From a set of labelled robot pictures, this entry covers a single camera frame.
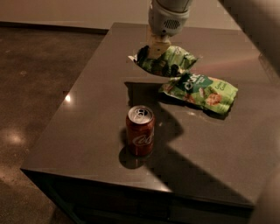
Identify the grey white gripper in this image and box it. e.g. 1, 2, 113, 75
147, 0, 190, 60

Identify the green jalapeno chip bag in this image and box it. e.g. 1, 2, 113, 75
129, 45, 198, 77

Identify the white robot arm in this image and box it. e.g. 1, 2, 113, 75
148, 0, 280, 224

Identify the red coke can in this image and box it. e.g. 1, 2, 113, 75
126, 105, 155, 157

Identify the green snack bag with logo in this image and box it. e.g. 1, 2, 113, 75
159, 73, 238, 115

